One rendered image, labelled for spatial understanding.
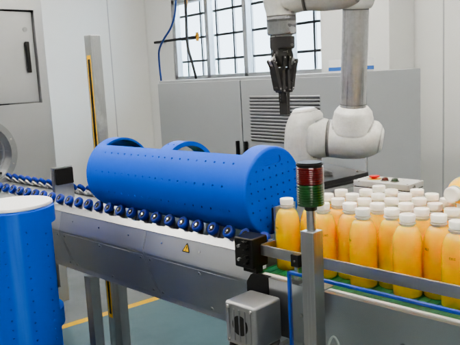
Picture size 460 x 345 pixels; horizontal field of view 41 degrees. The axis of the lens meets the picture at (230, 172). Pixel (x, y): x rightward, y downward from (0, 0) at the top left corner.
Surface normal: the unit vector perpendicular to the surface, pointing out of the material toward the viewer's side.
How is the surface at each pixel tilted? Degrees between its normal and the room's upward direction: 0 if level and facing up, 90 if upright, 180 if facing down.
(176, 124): 90
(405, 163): 90
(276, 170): 90
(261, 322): 90
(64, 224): 70
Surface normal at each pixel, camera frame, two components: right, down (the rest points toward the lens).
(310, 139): -0.26, 0.20
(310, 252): -0.70, 0.15
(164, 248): -0.67, -0.19
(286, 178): 0.72, 0.07
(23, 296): 0.35, 0.13
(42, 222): 0.86, 0.04
